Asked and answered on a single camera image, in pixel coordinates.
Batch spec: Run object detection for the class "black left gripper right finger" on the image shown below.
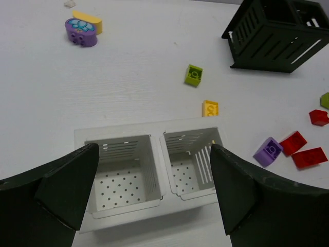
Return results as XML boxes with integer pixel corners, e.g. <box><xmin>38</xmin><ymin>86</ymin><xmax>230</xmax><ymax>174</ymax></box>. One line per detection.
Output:
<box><xmin>210</xmin><ymin>144</ymin><xmax>328</xmax><ymax>246</ymax></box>

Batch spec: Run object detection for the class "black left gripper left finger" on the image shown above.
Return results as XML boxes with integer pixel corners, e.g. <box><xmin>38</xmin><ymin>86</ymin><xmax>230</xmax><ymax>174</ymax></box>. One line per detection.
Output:
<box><xmin>1</xmin><ymin>143</ymin><xmax>99</xmax><ymax>246</ymax></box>

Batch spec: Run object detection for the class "purple sloped lego brick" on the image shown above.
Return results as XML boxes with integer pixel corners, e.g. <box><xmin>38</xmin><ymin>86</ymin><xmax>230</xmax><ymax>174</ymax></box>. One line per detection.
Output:
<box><xmin>253</xmin><ymin>137</ymin><xmax>283</xmax><ymax>168</ymax></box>

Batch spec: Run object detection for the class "yellow long lego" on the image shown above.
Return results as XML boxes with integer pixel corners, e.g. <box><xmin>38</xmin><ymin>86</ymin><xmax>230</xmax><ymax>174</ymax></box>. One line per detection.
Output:
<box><xmin>202</xmin><ymin>100</ymin><xmax>220</xmax><ymax>117</ymax></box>

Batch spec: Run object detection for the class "purple round lego piece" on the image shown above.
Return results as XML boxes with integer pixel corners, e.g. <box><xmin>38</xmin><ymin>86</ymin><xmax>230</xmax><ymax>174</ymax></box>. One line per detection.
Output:
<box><xmin>65</xmin><ymin>18</ymin><xmax>98</xmax><ymax>47</ymax></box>

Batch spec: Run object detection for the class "yellow curved lego piece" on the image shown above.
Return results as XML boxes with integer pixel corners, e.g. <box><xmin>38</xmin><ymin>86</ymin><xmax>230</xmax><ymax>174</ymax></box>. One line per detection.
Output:
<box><xmin>72</xmin><ymin>10</ymin><xmax>103</xmax><ymax>35</ymax></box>

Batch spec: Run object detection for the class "red sloped lego brick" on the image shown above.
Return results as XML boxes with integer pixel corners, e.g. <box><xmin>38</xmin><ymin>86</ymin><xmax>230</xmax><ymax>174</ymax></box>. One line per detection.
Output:
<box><xmin>279</xmin><ymin>131</ymin><xmax>307</xmax><ymax>156</ymax></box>

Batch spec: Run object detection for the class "white double bin container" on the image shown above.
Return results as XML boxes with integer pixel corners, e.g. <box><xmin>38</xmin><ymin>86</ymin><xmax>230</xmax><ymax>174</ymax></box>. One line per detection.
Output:
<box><xmin>75</xmin><ymin>117</ymin><xmax>225</xmax><ymax>233</ymax></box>

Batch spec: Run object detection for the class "small red lego brick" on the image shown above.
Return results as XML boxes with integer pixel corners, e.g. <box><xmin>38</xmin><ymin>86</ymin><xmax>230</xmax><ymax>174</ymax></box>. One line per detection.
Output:
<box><xmin>309</xmin><ymin>110</ymin><xmax>329</xmax><ymax>127</ymax></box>

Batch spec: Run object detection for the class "lime green small lego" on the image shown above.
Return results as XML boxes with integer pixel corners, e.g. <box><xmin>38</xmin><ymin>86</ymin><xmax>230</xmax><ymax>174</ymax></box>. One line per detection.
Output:
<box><xmin>320</xmin><ymin>92</ymin><xmax>329</xmax><ymax>110</ymax></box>

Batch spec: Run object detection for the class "lime green square lego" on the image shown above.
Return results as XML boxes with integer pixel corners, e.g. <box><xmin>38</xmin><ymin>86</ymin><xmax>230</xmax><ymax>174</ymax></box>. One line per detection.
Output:
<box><xmin>184</xmin><ymin>64</ymin><xmax>203</xmax><ymax>87</ymax></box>

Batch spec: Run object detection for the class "black double bin container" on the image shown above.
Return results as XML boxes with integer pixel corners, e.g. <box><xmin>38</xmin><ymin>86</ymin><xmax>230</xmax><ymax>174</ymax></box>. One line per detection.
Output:
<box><xmin>222</xmin><ymin>1</ymin><xmax>328</xmax><ymax>73</ymax></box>

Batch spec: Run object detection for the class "small white debris piece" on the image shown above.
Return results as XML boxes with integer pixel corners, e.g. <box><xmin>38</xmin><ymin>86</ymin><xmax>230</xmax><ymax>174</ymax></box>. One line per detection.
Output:
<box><xmin>64</xmin><ymin>0</ymin><xmax>76</xmax><ymax>8</ymax></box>

